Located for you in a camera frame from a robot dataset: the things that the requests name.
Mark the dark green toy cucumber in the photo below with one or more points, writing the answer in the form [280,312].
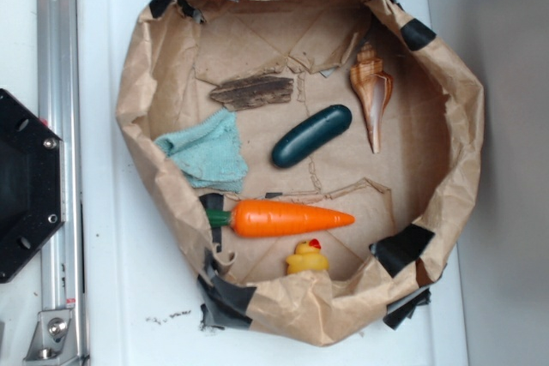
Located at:
[311,134]

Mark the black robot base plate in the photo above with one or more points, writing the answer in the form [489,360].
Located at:
[31,185]

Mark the orange white seashell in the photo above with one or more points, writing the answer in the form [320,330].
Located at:
[374,88]

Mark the dark wood chip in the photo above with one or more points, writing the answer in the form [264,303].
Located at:
[253,92]

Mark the metal corner bracket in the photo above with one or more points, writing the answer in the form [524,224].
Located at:
[54,339]

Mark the aluminium extrusion rail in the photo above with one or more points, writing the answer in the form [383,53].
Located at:
[62,257]

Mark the yellow rubber duck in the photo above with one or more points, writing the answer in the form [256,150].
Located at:
[307,256]

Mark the light blue cloth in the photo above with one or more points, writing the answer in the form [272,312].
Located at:
[208,154]

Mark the brown paper bag bin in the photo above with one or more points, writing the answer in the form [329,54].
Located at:
[410,201]

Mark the orange toy carrot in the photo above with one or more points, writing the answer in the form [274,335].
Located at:
[265,218]

